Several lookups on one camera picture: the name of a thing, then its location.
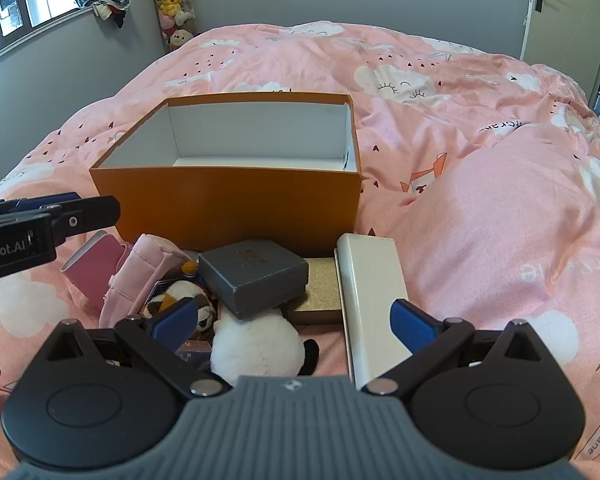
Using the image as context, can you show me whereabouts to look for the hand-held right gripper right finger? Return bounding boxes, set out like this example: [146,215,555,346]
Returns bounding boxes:
[361,298,556,396]

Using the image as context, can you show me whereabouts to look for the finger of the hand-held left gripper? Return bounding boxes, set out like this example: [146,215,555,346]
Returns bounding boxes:
[0,192,80,223]
[49,195,122,247]

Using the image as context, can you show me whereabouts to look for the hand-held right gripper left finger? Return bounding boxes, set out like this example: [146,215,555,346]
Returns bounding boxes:
[22,296,232,400]

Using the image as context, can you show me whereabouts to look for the brown and white plush dog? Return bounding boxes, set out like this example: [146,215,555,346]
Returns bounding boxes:
[141,279,222,335]

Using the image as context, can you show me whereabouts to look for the long white box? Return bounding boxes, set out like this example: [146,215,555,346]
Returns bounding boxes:
[334,232,412,391]

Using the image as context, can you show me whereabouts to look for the white plush toy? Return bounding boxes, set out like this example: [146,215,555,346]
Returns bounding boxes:
[210,305,321,389]

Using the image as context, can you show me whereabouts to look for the grey square box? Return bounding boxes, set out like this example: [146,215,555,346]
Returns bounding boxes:
[197,239,310,321]

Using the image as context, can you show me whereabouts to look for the orange cardboard box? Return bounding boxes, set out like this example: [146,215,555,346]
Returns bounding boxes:
[89,91,364,257]

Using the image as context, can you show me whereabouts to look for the pink wallet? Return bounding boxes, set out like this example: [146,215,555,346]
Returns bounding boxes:
[61,230,129,312]

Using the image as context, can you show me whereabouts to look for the pink fabric pouch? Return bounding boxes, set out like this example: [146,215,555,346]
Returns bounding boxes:
[99,233,194,327]

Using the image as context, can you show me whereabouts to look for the gold glitter box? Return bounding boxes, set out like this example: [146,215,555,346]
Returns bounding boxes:
[286,257,345,325]

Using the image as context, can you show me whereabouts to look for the pink printed blanket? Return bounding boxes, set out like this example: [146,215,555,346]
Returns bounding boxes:
[0,21,600,480]

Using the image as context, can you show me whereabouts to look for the hanging column of plush toys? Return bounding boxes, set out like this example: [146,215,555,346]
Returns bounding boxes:
[150,0,199,53]

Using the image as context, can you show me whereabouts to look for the white door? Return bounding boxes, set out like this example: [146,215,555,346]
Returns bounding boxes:
[520,0,600,108]

